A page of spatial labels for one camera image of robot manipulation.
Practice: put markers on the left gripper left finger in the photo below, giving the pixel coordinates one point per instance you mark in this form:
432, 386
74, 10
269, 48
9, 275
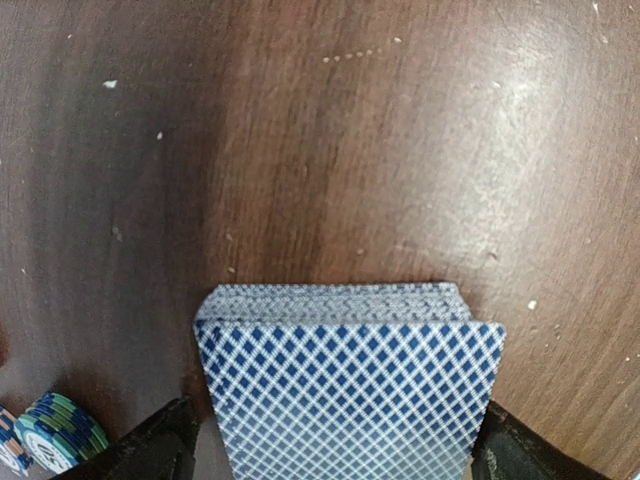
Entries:
161, 447

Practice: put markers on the white blue poker chip stack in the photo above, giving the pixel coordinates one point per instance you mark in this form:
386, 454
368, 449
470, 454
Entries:
13, 454

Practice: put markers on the blue-backed playing card deck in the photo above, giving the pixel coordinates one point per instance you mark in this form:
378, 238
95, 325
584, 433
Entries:
347, 381

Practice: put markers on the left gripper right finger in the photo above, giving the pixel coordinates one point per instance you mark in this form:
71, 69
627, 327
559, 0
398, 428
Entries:
508, 449

